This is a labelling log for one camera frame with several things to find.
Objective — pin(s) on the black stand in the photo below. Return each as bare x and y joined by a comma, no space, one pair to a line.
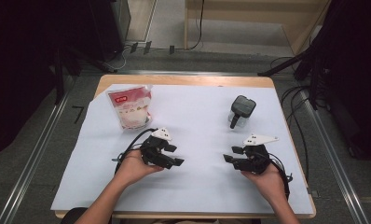
59,77

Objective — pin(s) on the metal floor rail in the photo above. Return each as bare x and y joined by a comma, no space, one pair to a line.
336,161
34,155

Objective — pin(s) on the black tripod leg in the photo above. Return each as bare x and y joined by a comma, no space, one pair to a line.
283,64

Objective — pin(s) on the person's right hand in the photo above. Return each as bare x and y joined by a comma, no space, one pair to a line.
270,183

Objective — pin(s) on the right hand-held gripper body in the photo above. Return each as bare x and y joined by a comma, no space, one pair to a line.
255,158

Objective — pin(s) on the person's left hand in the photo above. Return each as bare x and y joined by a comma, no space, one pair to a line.
132,169

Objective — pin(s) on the white table sheet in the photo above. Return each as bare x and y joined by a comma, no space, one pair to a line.
205,186

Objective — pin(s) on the red and white pouch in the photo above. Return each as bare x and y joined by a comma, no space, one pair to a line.
131,107

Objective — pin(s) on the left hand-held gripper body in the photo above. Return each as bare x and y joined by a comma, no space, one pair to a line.
152,149

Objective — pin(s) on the dark cabinet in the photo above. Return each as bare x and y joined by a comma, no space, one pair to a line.
109,28

